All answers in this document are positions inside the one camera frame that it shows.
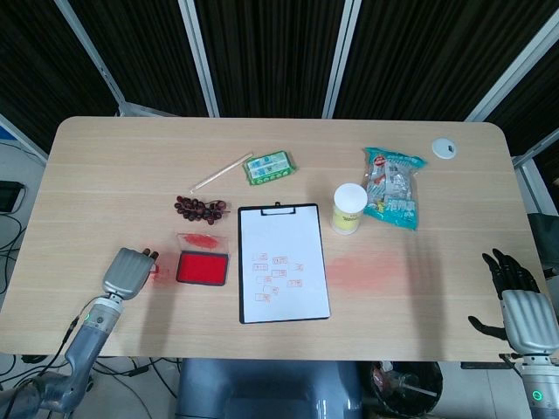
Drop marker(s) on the red ink pad case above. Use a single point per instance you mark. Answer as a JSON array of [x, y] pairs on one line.
[[202, 268]]

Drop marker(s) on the white partition post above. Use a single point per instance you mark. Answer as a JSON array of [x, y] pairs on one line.
[[94, 61], [200, 61], [341, 57], [511, 74]]

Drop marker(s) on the black flat device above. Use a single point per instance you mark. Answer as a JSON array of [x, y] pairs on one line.
[[9, 196]]

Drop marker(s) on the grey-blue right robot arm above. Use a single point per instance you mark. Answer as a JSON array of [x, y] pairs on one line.
[[541, 388]]

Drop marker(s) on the black trash bin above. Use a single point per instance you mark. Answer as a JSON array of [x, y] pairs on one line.
[[406, 393]]

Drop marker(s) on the green tissue pack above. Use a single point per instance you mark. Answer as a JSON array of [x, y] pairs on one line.
[[268, 166]]

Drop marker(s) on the white stamped paper sheet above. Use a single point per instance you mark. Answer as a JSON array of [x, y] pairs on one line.
[[284, 235]]

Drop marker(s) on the black clipboard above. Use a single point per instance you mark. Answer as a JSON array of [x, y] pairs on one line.
[[239, 262]]

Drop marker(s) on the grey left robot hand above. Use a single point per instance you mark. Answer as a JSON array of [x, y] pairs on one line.
[[124, 272]]

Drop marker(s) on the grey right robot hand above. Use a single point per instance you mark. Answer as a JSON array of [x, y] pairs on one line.
[[528, 318]]

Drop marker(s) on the dark red grape bunch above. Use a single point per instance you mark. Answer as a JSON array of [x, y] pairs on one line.
[[196, 208]]

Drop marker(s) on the thin wooden stick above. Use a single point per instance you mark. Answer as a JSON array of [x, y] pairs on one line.
[[222, 171]]

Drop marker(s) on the white round table cap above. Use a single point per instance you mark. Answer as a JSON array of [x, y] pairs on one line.
[[442, 146]]

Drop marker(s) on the teal snack bag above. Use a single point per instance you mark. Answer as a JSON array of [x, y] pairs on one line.
[[393, 187]]

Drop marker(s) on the blue-grey robot torso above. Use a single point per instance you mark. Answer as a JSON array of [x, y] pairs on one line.
[[262, 388]]

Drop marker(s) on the clear tennis ball tube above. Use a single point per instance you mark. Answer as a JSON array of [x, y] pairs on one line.
[[349, 201]]

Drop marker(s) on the red rubber stamp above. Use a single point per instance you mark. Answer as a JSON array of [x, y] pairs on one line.
[[155, 266]]

